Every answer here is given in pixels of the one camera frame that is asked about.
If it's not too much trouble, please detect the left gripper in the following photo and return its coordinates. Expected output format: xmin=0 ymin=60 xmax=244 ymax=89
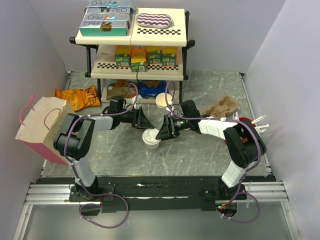
xmin=118 ymin=107 xmax=155 ymax=130

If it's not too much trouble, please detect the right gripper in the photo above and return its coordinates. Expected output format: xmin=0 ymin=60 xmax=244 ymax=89
xmin=155 ymin=114 xmax=190 ymax=142

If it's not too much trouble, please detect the white plastic lid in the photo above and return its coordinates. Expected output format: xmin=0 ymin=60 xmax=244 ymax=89
xmin=142 ymin=128 xmax=161 ymax=146

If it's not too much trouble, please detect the cardboard cup carrier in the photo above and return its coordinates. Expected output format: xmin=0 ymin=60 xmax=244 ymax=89
xmin=204 ymin=95 xmax=238 ymax=118

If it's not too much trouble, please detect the pink white paper bag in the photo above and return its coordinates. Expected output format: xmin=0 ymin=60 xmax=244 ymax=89
xmin=15 ymin=95 xmax=75 ymax=165

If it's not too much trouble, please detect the white paper cup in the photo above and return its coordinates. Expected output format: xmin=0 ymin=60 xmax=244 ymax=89
xmin=145 ymin=141 xmax=160 ymax=150

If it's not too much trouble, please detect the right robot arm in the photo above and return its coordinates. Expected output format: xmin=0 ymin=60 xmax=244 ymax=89
xmin=155 ymin=100 xmax=267 ymax=199

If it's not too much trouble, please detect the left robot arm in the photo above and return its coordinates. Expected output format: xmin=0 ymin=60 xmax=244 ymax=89
xmin=53 ymin=96 xmax=155 ymax=201

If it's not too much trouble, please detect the blue tortilla chip bag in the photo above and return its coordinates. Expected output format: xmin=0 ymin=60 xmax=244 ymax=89
xmin=138 ymin=80 xmax=167 ymax=99

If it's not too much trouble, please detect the brown chip bag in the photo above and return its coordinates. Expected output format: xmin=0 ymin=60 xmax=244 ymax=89
xmin=106 ymin=79 xmax=138 ymax=100

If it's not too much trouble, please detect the orange yellow juice carton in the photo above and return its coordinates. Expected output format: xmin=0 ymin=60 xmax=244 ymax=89
xmin=130 ymin=48 xmax=147 ymax=73

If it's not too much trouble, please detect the cream three-tier shelf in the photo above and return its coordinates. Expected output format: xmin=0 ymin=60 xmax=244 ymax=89
xmin=69 ymin=8 xmax=195 ymax=104

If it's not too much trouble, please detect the green juice carton middle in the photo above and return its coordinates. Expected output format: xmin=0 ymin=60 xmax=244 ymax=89
xmin=146 ymin=46 xmax=162 ymax=64

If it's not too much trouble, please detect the green juice carton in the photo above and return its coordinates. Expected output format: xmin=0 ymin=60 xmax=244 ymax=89
xmin=114 ymin=45 xmax=132 ymax=67
xmin=146 ymin=46 xmax=162 ymax=64
xmin=161 ymin=46 xmax=178 ymax=68

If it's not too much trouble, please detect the orange chip bag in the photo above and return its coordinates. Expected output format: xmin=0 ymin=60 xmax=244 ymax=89
xmin=55 ymin=84 xmax=101 ymax=112

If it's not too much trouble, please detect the green juice carton left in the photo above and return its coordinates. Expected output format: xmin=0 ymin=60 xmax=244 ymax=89
xmin=114 ymin=45 xmax=132 ymax=67

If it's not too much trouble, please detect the green juice carton right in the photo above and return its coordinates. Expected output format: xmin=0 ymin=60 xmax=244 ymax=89
xmin=161 ymin=46 xmax=178 ymax=68

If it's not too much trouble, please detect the red cup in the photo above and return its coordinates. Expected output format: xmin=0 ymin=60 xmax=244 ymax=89
xmin=238 ymin=117 xmax=256 ymax=143

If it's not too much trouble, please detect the teal box front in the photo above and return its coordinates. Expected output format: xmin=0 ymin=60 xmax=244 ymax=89
xmin=79 ymin=20 xmax=129 ymax=37

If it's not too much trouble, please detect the teal box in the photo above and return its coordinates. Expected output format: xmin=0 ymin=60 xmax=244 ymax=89
xmin=83 ymin=13 xmax=131 ymax=22
xmin=85 ymin=7 xmax=134 ymax=15
xmin=79 ymin=20 xmax=129 ymax=37
xmin=87 ymin=0 xmax=134 ymax=8

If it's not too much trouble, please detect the wavy striped sleep mask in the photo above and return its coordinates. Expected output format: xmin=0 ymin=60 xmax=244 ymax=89
xmin=136 ymin=13 xmax=174 ymax=29

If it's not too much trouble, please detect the teal box back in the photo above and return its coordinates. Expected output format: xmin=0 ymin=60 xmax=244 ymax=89
xmin=87 ymin=0 xmax=134 ymax=8

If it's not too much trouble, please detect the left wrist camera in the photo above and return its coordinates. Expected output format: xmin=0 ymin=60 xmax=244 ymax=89
xmin=131 ymin=94 xmax=143 ymax=103

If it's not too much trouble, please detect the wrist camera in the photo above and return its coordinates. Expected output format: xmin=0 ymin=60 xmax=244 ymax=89
xmin=166 ymin=101 xmax=175 ymax=111
xmin=131 ymin=94 xmax=143 ymax=103

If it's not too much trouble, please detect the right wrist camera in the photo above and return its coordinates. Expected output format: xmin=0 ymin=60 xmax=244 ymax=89
xmin=166 ymin=101 xmax=175 ymax=111

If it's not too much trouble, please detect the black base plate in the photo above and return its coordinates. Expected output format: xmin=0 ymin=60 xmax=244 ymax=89
xmin=68 ymin=176 xmax=248 ymax=213

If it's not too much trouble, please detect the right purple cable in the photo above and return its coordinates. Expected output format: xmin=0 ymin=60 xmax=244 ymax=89
xmin=164 ymin=81 xmax=262 ymax=223

